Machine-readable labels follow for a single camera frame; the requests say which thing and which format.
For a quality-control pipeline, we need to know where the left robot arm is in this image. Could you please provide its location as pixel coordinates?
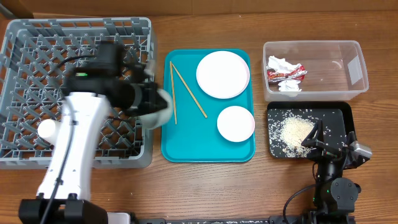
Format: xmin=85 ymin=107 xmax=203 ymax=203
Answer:
xmin=18 ymin=41 xmax=171 ymax=223

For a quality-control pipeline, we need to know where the grey plastic dish rack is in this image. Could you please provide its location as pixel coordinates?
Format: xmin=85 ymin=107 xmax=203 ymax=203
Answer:
xmin=1 ymin=17 xmax=157 ymax=169

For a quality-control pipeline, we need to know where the white cup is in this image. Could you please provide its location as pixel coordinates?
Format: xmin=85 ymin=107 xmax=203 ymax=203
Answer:
xmin=37 ymin=119 xmax=62 ymax=145

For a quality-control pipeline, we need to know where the clear plastic bin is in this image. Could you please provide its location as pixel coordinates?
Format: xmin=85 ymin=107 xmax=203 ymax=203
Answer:
xmin=262 ymin=40 xmax=369 ymax=101

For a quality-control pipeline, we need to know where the rice pile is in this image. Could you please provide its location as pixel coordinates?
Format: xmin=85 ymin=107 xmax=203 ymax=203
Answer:
xmin=267 ymin=108 xmax=346 ymax=158

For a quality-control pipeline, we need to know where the grey bowl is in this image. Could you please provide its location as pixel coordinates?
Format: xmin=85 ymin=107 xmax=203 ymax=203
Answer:
xmin=137 ymin=89 xmax=174 ymax=129

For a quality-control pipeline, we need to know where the wooden chopstick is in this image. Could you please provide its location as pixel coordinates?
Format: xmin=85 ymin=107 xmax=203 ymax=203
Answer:
xmin=169 ymin=61 xmax=177 ymax=125
xmin=170 ymin=62 xmax=208 ymax=118

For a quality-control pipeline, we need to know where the black tray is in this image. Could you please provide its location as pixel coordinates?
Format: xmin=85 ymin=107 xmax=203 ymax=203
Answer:
xmin=267 ymin=101 xmax=354 ymax=159

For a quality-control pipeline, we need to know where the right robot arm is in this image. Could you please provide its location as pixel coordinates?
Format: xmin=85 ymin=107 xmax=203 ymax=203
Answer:
xmin=301 ymin=120 xmax=361 ymax=224

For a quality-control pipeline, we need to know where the white napkin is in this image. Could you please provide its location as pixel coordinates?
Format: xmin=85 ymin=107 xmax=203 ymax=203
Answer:
xmin=266 ymin=56 xmax=302 ymax=91

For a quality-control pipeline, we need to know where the teal plastic tray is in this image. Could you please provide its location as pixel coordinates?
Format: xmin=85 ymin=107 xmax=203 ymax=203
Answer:
xmin=161 ymin=49 xmax=256 ymax=163

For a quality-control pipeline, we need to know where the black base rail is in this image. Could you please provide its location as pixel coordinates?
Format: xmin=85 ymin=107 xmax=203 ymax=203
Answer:
xmin=131 ymin=215 xmax=356 ymax=224

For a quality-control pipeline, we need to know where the white round plate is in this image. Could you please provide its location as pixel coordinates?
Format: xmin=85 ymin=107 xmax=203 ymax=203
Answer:
xmin=196 ymin=50 xmax=251 ymax=99

